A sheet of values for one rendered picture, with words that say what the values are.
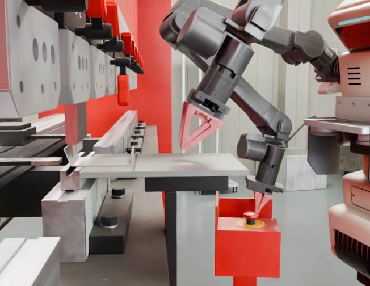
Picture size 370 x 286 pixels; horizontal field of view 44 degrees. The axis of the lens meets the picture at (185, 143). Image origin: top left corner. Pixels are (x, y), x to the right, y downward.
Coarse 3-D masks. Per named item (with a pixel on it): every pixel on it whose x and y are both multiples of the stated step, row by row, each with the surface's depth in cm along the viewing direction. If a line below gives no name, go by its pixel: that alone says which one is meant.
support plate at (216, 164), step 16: (144, 160) 80; (160, 160) 80; (176, 160) 80; (192, 160) 80; (208, 160) 80; (224, 160) 80; (80, 176) 70; (96, 176) 70; (112, 176) 70; (128, 176) 70; (144, 176) 70; (160, 176) 70; (176, 176) 71
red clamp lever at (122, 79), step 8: (112, 64) 92; (120, 64) 91; (128, 64) 91; (120, 72) 92; (120, 80) 91; (128, 80) 92; (120, 88) 92; (128, 88) 92; (120, 96) 92; (128, 96) 92; (120, 104) 92
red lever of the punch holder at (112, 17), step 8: (112, 0) 64; (112, 8) 64; (104, 16) 65; (112, 16) 65; (112, 24) 66; (112, 40) 70; (120, 40) 71; (104, 48) 70; (112, 48) 70; (120, 48) 70
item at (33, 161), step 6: (0, 162) 76; (6, 162) 76; (12, 162) 76; (18, 162) 77; (24, 162) 77; (30, 162) 77; (36, 162) 77; (42, 162) 77; (48, 162) 77; (54, 162) 77; (60, 162) 79
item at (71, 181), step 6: (84, 156) 89; (90, 156) 85; (66, 168) 73; (72, 168) 76; (60, 174) 71; (66, 174) 71; (72, 174) 72; (78, 174) 71; (60, 180) 71; (66, 180) 71; (72, 180) 71; (78, 180) 71; (60, 186) 71; (66, 186) 71; (72, 186) 71; (78, 186) 71
